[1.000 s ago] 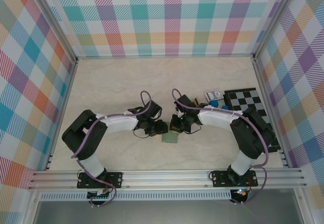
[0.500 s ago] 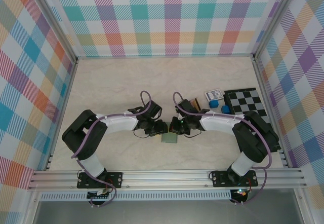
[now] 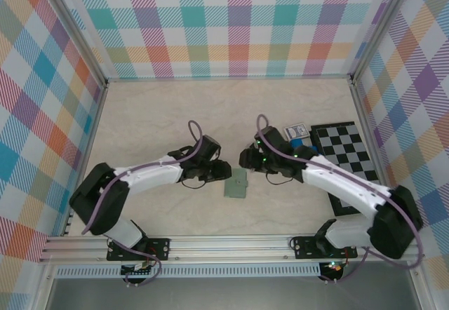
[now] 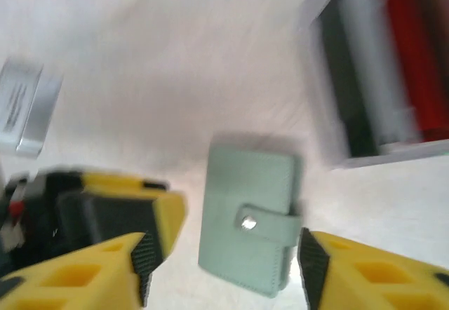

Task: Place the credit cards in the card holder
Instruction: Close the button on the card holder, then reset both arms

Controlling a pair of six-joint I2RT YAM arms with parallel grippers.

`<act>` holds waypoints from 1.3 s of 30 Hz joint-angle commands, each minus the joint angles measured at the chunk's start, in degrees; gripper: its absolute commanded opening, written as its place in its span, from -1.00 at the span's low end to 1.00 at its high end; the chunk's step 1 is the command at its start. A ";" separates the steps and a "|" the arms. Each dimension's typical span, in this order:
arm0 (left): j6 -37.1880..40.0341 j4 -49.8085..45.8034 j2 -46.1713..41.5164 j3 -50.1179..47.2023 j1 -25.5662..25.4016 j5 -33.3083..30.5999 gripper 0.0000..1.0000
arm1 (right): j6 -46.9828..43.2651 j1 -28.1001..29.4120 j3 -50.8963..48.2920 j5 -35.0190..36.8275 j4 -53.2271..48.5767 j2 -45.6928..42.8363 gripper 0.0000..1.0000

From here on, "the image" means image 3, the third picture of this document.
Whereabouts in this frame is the clear plastic tray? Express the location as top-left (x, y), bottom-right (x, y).
top-left (260, 126), bottom-right (286, 149)

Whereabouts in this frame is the thin black gripper wire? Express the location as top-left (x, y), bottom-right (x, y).
top-left (180, 179), bottom-right (210, 190)
top-left (265, 173), bottom-right (293, 187)

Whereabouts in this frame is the aluminium frame post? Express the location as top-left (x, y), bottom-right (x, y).
top-left (41, 0), bottom-right (108, 88)
top-left (349, 0), bottom-right (415, 85)

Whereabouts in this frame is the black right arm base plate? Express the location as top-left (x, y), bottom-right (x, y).
top-left (290, 235), bottom-right (358, 260)

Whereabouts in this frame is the pale green card holder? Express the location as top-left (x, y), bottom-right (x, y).
top-left (223, 168), bottom-right (248, 201)

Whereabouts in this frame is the grey metal panel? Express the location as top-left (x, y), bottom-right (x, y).
top-left (45, 277), bottom-right (422, 310)

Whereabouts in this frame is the thin black left gripper wire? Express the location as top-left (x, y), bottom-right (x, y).
top-left (180, 179), bottom-right (210, 190)

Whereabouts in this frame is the blue playing card box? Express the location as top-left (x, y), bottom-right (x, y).
top-left (282, 123), bottom-right (312, 140)

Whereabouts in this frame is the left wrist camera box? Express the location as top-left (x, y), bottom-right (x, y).
top-left (199, 135), bottom-right (222, 161)

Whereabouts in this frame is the thin black right gripper wire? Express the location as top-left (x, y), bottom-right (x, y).
top-left (265, 173), bottom-right (293, 187)

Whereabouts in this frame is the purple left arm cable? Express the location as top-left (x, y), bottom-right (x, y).
top-left (81, 119), bottom-right (205, 288)

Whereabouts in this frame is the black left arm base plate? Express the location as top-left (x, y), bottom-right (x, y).
top-left (106, 236), bottom-right (172, 262)

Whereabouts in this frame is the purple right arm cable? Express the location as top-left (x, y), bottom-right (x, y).
top-left (255, 114), bottom-right (425, 285)

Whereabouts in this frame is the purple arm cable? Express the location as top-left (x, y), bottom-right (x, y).
top-left (255, 114), bottom-right (425, 285)
top-left (81, 119), bottom-right (205, 288)

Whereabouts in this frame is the wide aluminium mounting rail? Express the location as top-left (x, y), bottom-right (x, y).
top-left (38, 231), bottom-right (425, 264)

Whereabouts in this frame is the slotted grey cable duct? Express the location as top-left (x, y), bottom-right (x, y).
top-left (55, 262), bottom-right (322, 278)

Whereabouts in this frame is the black grey chessboard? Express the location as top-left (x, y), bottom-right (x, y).
top-left (310, 121), bottom-right (380, 218)

